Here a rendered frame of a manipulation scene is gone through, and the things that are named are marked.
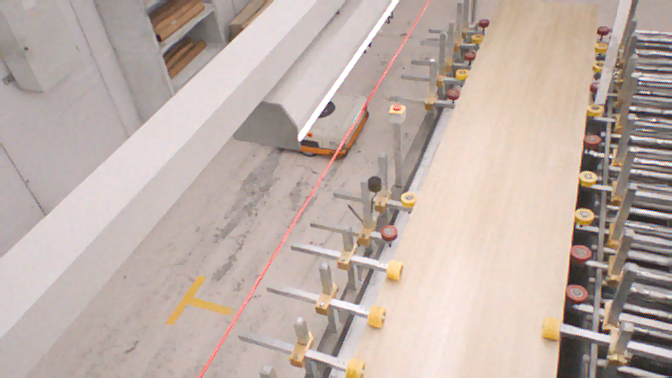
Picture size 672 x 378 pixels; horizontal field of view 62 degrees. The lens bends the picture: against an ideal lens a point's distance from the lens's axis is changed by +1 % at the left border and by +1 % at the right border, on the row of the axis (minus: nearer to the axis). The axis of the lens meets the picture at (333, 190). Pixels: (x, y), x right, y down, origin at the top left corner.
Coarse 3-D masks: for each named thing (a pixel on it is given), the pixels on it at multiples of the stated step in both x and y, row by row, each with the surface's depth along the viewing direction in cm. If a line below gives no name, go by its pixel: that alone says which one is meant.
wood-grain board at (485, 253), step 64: (512, 64) 364; (576, 64) 356; (448, 128) 320; (512, 128) 313; (576, 128) 307; (448, 192) 279; (512, 192) 275; (576, 192) 270; (448, 256) 248; (512, 256) 245; (448, 320) 223; (512, 320) 220
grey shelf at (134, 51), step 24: (96, 0) 421; (120, 0) 412; (144, 0) 418; (168, 0) 498; (120, 24) 428; (144, 24) 419; (192, 24) 467; (216, 24) 506; (120, 48) 445; (144, 48) 435; (168, 48) 510; (216, 48) 512; (144, 72) 453; (192, 72) 482; (144, 96) 472; (168, 96) 461; (144, 120) 493
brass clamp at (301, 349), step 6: (312, 336) 217; (312, 342) 217; (294, 348) 213; (300, 348) 213; (306, 348) 212; (300, 354) 211; (294, 360) 209; (300, 360) 209; (306, 360) 214; (294, 366) 212; (300, 366) 211
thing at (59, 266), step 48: (288, 0) 88; (336, 0) 94; (624, 0) 286; (240, 48) 77; (288, 48) 80; (192, 96) 69; (240, 96) 70; (144, 144) 62; (192, 144) 63; (96, 192) 56; (144, 192) 56; (48, 240) 52; (96, 240) 51; (0, 288) 48; (48, 288) 47; (96, 288) 53; (0, 336) 44; (48, 336) 48
